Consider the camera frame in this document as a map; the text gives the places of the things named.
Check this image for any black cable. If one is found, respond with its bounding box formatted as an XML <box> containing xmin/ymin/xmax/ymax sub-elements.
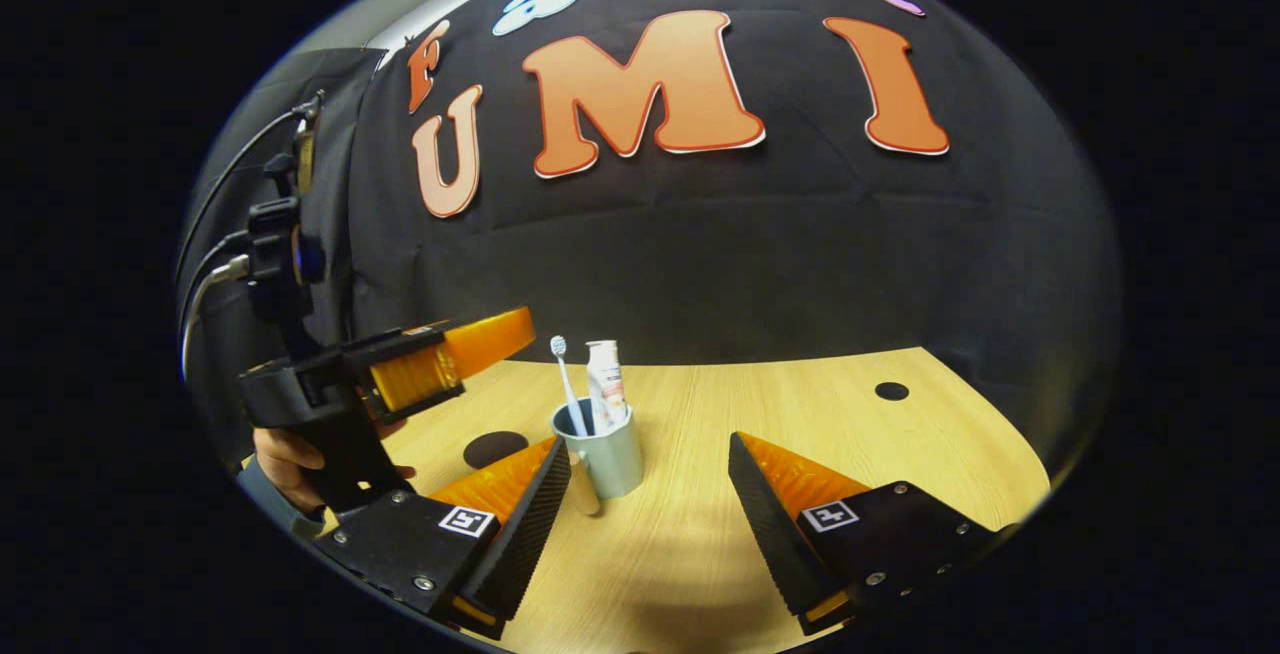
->
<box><xmin>178</xmin><ymin>106</ymin><xmax>313</xmax><ymax>280</ymax></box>

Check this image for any wooden desktop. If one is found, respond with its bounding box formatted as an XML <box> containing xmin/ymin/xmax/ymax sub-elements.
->
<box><xmin>240</xmin><ymin>346</ymin><xmax>1053</xmax><ymax>654</ymax></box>

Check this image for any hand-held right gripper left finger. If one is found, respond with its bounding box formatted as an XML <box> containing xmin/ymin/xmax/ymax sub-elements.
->
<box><xmin>318</xmin><ymin>436</ymin><xmax>573</xmax><ymax>640</ymax></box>

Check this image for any white toothbrush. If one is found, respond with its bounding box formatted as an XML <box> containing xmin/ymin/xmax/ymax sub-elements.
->
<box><xmin>549</xmin><ymin>335</ymin><xmax>591</xmax><ymax>435</ymax></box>

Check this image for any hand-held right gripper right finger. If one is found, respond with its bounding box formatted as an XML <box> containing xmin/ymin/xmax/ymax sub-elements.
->
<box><xmin>728</xmin><ymin>431</ymin><xmax>1001</xmax><ymax>635</ymax></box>

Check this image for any black backdrop cloth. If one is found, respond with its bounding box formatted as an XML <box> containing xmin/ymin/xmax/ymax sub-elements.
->
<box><xmin>345</xmin><ymin>0</ymin><xmax>1121</xmax><ymax>465</ymax></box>

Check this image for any grey cable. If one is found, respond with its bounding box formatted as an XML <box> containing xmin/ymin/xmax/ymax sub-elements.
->
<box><xmin>180</xmin><ymin>254</ymin><xmax>251</xmax><ymax>383</ymax></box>

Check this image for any light blue cup wooden handle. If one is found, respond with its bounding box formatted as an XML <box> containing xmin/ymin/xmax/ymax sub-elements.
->
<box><xmin>551</xmin><ymin>399</ymin><xmax>645</xmax><ymax>517</ymax></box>

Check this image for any dark grey side cloth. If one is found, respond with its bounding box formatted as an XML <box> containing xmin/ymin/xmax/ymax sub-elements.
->
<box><xmin>180</xmin><ymin>46</ymin><xmax>391</xmax><ymax>435</ymax></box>

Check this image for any white toothpaste tube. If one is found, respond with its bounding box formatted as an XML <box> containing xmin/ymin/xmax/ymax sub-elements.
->
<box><xmin>585</xmin><ymin>340</ymin><xmax>630</xmax><ymax>432</ymax></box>

